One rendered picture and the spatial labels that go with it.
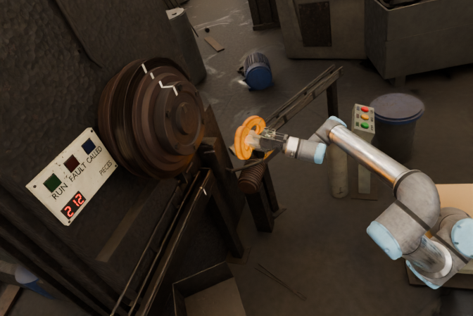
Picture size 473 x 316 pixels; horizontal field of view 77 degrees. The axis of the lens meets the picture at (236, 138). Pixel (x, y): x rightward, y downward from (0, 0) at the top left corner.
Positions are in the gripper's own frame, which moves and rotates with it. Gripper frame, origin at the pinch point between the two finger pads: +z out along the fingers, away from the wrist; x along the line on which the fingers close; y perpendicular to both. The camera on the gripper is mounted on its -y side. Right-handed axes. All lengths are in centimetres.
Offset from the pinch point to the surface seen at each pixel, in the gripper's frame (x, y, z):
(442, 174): -66, -52, -119
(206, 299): 62, -24, -6
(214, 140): -4.6, -9.5, 16.5
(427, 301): 20, -59, -101
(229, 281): 55, -22, -12
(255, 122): -25.4, -9.0, 0.1
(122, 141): 41, 26, 30
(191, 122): 19.7, 21.4, 15.8
